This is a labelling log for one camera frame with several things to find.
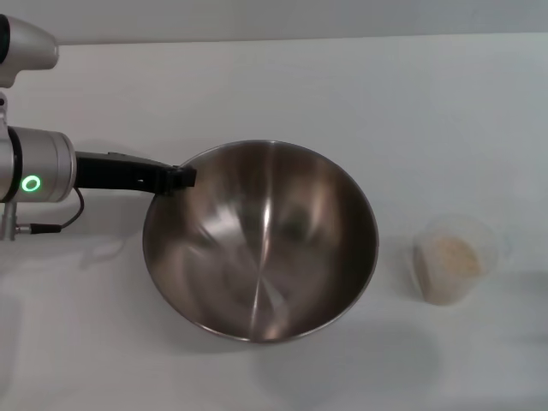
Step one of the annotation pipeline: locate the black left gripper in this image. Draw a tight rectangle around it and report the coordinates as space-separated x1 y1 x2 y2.
74 151 198 198

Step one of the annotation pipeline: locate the stainless steel mixing bowl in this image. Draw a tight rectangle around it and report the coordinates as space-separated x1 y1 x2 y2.
141 139 380 344

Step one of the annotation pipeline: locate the white raw rice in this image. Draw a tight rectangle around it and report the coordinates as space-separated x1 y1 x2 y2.
420 236 484 301

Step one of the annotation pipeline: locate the clear plastic measuring cup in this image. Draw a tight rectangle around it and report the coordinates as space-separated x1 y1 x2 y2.
409 213 513 307

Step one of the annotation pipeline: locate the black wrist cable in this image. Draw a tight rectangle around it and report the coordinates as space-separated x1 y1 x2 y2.
13 188 86 235

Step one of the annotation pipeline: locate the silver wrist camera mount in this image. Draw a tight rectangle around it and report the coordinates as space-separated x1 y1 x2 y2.
0 200 21 241

